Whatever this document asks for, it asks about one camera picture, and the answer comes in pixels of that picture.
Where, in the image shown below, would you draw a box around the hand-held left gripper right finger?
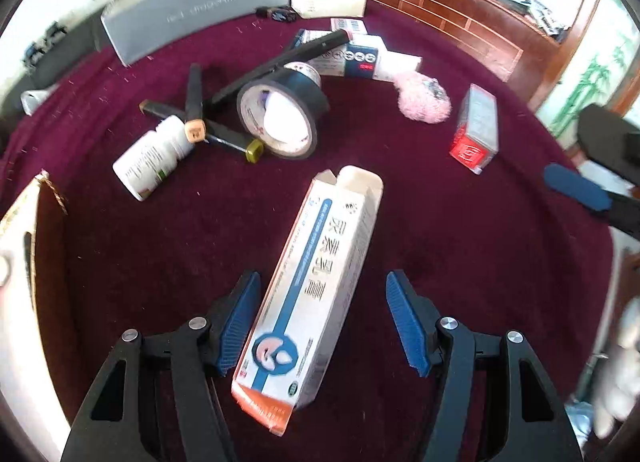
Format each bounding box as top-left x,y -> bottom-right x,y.
385,269 -> 586,462

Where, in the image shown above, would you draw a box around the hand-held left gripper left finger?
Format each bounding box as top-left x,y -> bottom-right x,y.
60,269 -> 263,462

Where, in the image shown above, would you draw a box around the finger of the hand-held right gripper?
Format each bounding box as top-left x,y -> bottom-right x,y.
543,163 -> 640,245

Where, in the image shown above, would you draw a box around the white blue ointment carton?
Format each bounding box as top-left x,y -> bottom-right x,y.
231,165 -> 385,438

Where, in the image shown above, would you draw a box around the white pill bottle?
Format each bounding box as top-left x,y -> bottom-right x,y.
112,114 -> 196,203

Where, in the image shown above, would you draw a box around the black marker olive ends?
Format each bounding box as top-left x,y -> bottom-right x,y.
139,98 -> 265,164

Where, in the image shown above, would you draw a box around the white tray gold edge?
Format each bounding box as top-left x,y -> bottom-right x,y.
0,169 -> 73,462

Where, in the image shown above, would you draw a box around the black tape roll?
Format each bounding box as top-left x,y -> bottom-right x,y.
236,67 -> 331,161

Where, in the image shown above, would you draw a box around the black marker beige end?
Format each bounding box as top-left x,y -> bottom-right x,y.
183,63 -> 208,144

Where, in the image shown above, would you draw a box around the black marker white print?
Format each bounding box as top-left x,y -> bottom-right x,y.
204,28 -> 351,115

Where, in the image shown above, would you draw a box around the person's right hand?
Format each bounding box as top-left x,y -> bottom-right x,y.
592,297 -> 640,440

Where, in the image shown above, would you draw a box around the bamboo print panel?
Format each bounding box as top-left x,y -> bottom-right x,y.
550,32 -> 636,138

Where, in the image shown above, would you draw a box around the maroon velvet tablecloth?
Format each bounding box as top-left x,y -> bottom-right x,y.
0,0 -> 616,462

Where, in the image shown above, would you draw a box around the red and grey box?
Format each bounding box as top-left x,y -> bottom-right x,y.
448,83 -> 500,176

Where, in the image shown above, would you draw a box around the pink fluffy ball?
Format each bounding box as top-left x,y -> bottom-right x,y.
392,69 -> 453,124

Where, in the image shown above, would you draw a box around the wooden counter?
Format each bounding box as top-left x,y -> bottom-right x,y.
320,0 -> 561,108

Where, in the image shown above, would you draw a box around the white medicine box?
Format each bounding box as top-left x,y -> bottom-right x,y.
372,49 -> 423,83

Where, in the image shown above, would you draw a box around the dark blue medicine box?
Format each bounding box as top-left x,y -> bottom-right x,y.
295,28 -> 388,79

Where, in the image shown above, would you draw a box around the white box with barcode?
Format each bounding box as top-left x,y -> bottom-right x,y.
330,17 -> 368,35

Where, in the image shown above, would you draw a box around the white plastic bag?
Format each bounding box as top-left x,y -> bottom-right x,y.
20,84 -> 61,115

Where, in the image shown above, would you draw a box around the white cardboard box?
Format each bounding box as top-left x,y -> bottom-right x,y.
290,0 -> 368,20

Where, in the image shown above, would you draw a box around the small black device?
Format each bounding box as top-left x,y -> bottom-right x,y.
255,4 -> 301,22

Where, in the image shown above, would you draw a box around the long grey box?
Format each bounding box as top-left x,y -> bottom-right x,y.
100,0 -> 295,67

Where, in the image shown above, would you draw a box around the wooden door frame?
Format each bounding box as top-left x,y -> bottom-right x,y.
527,0 -> 607,110

